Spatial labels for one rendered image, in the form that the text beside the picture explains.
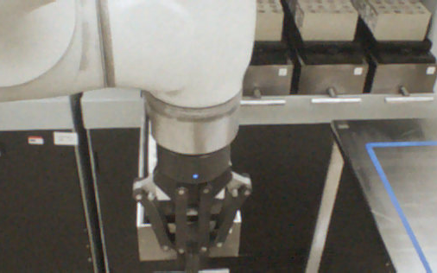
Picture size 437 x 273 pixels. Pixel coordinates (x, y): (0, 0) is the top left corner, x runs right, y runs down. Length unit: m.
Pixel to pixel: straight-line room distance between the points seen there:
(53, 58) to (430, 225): 0.54
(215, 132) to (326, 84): 0.63
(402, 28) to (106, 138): 0.65
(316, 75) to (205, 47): 0.67
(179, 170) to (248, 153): 0.65
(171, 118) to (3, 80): 0.15
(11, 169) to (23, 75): 0.83
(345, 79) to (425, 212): 0.41
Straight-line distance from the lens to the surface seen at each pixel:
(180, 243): 0.63
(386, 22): 1.16
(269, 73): 1.06
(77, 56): 0.41
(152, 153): 0.73
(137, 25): 0.41
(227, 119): 0.49
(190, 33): 0.42
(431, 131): 0.93
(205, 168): 0.52
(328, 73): 1.08
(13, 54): 0.38
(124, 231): 1.32
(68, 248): 1.37
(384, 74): 1.13
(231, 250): 0.76
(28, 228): 1.33
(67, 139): 1.14
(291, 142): 1.17
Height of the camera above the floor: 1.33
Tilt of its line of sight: 38 degrees down
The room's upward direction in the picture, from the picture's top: 4 degrees clockwise
